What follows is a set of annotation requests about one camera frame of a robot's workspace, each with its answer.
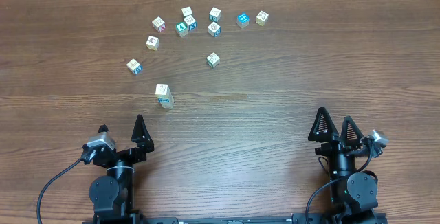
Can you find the wooden block red side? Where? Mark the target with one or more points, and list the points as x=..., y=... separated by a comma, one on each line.
x=159, y=24

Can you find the green letter L block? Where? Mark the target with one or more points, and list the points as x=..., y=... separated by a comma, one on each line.
x=167, y=104

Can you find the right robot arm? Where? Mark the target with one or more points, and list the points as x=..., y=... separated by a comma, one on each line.
x=353, y=189

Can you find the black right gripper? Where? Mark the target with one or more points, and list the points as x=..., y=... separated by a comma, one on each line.
x=329, y=134

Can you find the wooden block green edge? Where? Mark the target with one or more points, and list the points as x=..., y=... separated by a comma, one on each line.
x=213, y=60

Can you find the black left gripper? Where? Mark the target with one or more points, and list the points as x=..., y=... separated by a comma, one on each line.
x=143, y=143

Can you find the wooden block teal side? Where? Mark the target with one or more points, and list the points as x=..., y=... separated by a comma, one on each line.
x=215, y=14

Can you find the wooden block blue side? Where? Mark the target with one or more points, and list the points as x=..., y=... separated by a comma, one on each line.
x=214, y=29

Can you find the plain wooden block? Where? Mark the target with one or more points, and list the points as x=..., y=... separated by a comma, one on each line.
x=187, y=11

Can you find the wooden block blue corner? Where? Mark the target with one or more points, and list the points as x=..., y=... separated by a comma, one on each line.
x=134, y=66

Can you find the wooden block blue base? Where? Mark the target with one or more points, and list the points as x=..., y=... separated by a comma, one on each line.
x=165, y=98

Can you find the blue top block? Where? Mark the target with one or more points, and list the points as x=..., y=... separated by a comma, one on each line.
x=243, y=20

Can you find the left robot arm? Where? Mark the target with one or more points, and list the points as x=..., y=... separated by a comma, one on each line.
x=112, y=195

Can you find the wooden block blue X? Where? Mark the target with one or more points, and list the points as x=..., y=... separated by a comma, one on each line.
x=190, y=22

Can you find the wooden block yellow side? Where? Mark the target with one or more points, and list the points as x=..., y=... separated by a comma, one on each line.
x=262, y=18

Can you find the green number 4 block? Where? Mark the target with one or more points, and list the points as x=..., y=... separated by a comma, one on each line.
x=182, y=29

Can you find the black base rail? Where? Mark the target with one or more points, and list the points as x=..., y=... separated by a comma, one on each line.
x=293, y=219

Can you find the wooden block acorn picture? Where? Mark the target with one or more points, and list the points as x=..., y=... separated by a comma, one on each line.
x=152, y=43

